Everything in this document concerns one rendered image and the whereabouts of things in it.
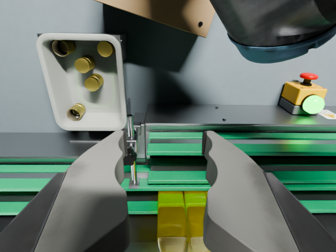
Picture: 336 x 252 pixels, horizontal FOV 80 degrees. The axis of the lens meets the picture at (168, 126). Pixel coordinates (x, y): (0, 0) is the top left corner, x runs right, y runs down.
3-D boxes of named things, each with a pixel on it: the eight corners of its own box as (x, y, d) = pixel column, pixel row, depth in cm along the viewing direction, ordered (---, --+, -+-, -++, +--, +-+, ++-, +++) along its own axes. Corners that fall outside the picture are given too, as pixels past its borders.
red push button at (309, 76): (302, 88, 51) (307, 75, 49) (293, 84, 54) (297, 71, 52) (318, 88, 51) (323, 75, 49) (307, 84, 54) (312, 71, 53)
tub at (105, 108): (71, 116, 58) (57, 131, 51) (52, 30, 48) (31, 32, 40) (131, 116, 59) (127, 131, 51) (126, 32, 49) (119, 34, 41)
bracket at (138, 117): (134, 143, 56) (131, 158, 50) (132, 112, 52) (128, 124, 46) (147, 143, 56) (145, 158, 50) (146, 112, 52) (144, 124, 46)
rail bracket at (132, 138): (131, 164, 51) (123, 204, 40) (127, 101, 43) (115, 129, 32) (143, 164, 51) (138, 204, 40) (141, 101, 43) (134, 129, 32)
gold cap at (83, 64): (79, 54, 49) (72, 57, 45) (94, 55, 49) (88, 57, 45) (82, 69, 51) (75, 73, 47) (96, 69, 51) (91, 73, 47)
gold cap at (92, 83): (88, 72, 51) (82, 77, 47) (102, 73, 51) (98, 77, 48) (90, 86, 53) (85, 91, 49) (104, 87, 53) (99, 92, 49)
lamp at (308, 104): (298, 110, 52) (305, 115, 49) (304, 93, 50) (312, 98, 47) (315, 110, 52) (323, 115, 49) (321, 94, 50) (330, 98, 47)
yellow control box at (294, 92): (277, 104, 59) (291, 115, 52) (284, 79, 55) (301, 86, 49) (300, 104, 59) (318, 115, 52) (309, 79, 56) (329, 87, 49)
